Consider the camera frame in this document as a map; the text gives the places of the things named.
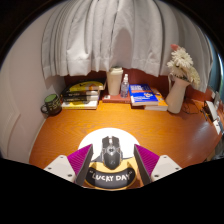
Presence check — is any white pleated curtain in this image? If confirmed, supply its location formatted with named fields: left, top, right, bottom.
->
left=41, top=0, right=214, bottom=93

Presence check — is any cream tumbler with lid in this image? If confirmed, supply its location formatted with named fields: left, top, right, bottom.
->
left=106, top=66, right=124, bottom=96

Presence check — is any dark grey computer mouse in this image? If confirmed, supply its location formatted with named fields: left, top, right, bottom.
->
left=100, top=135, right=124, bottom=170

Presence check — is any white flat device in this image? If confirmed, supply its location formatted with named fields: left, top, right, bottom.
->
left=203, top=99, right=219, bottom=123

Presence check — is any white ceramic jug vase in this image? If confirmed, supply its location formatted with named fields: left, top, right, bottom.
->
left=165, top=73, right=191, bottom=115

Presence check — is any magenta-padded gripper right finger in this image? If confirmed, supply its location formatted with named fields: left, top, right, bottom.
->
left=133, top=143, right=183, bottom=187

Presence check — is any black book with white edge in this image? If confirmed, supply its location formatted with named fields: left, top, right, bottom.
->
left=61, top=94, right=100, bottom=103
left=61, top=89, right=101, bottom=99

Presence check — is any thin dark cable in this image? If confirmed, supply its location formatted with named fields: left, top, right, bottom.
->
left=181, top=98, right=206, bottom=116

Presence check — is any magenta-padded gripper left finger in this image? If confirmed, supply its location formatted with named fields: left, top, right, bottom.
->
left=43, top=143, right=95, bottom=187

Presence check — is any orange book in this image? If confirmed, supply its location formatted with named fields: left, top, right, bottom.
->
left=143, top=88, right=169, bottom=112

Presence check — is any window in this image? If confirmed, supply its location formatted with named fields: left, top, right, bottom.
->
left=208, top=49, right=224, bottom=101

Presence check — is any dark mug with green inside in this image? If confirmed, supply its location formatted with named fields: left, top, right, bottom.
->
left=40, top=93, right=63, bottom=117

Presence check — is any yellow and black book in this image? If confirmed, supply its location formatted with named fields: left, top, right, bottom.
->
left=69, top=79, right=108, bottom=94

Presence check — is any yellow and white book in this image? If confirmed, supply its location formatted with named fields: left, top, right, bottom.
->
left=61, top=99, right=99, bottom=110

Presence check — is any white yellow black mouse pad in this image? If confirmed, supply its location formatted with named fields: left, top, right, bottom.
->
left=78, top=127, right=141, bottom=191

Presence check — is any clear spray bottle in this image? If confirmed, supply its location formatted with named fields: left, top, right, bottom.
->
left=120, top=73, right=130, bottom=99

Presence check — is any white flower bouquet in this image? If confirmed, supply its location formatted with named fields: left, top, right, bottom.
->
left=166, top=43, right=201, bottom=89

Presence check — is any blue book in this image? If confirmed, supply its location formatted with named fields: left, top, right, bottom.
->
left=128, top=83, right=159, bottom=107

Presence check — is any red book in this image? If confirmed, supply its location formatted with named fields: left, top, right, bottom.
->
left=101, top=93, right=132, bottom=104

